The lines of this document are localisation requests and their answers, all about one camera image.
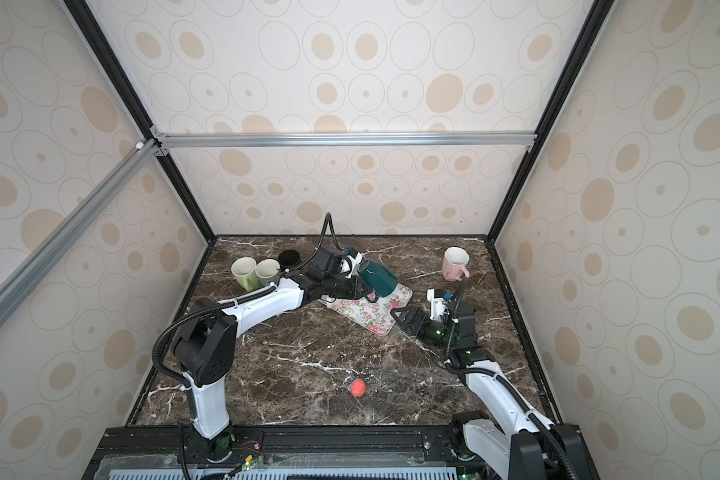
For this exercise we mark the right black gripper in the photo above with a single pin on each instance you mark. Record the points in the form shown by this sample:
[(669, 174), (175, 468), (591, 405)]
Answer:
[(416, 316)]

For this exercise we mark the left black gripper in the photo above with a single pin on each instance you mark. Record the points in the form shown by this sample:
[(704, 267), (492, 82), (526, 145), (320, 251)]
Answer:
[(354, 291)]

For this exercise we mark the floral rectangular tray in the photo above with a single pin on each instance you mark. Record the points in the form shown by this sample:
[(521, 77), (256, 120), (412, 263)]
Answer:
[(375, 317)]

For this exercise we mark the black ceramic mug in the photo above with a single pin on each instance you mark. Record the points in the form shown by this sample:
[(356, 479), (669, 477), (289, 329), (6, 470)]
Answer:
[(289, 259)]

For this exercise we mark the dark green ceramic mug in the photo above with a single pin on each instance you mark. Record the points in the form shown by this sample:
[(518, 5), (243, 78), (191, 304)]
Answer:
[(378, 277)]

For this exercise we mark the grey ceramic mug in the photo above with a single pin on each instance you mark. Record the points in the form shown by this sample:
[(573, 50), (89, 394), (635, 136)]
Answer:
[(268, 271)]

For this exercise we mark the pink ceramic mug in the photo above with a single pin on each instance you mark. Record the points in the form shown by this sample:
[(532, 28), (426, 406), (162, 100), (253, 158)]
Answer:
[(454, 264)]

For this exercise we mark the light green ceramic mug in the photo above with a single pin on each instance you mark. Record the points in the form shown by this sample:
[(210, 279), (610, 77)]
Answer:
[(243, 270)]

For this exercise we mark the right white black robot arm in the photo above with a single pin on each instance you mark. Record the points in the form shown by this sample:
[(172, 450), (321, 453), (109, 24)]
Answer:
[(516, 441)]

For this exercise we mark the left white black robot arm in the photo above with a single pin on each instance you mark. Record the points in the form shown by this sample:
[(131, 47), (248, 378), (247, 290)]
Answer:
[(198, 350)]

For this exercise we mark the small red toy fruit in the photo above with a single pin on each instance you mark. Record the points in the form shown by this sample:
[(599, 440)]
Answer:
[(358, 388)]

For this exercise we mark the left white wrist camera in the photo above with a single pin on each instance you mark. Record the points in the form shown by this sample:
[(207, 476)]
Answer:
[(351, 260)]

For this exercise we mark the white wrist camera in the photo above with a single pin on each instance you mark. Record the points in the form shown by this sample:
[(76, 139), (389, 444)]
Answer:
[(438, 300), (351, 260)]

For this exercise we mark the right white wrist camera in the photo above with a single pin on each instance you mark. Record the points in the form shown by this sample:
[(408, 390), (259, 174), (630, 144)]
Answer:
[(438, 300)]

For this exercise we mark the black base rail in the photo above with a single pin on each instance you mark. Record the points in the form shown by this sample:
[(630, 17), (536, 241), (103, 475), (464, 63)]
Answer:
[(285, 452)]

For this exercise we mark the horizontal aluminium frame bar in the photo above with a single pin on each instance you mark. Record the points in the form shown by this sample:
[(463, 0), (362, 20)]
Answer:
[(364, 139)]

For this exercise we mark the diagonal aluminium frame bar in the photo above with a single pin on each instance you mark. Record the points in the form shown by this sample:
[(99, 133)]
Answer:
[(15, 289)]

